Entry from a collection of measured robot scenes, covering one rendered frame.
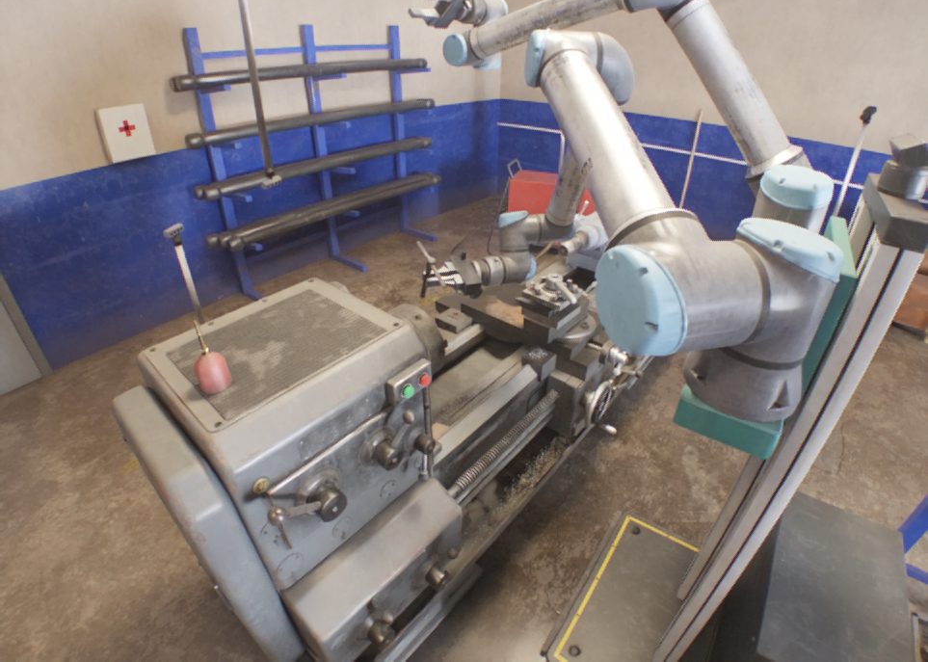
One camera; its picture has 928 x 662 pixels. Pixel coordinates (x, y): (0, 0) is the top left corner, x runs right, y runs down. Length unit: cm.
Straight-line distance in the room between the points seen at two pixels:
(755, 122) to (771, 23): 419
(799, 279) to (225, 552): 110
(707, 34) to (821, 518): 135
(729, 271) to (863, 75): 484
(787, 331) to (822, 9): 486
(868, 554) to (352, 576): 139
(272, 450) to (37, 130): 329
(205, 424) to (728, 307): 90
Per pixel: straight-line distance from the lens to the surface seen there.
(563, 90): 93
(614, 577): 192
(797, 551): 155
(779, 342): 75
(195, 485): 99
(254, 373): 108
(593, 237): 238
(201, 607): 239
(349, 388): 104
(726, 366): 78
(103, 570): 273
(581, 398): 193
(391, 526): 136
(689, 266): 62
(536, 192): 465
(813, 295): 73
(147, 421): 115
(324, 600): 130
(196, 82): 382
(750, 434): 81
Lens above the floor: 195
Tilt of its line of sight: 31 degrees down
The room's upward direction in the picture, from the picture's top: straight up
